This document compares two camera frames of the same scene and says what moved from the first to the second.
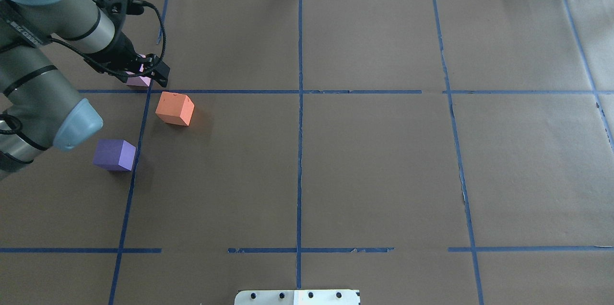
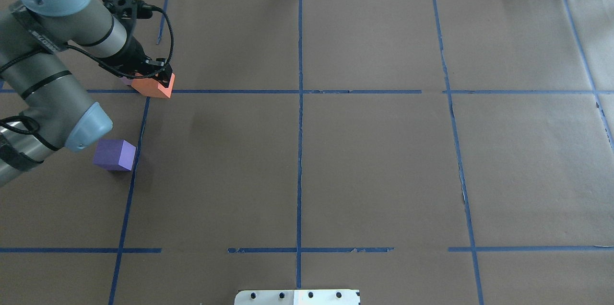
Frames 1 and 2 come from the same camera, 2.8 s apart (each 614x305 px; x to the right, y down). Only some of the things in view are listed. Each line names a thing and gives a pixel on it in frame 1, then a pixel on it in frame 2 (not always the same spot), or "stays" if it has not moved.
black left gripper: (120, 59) stays
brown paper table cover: (426, 139) stays
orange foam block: (175, 108) to (151, 86)
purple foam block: (114, 155) stays
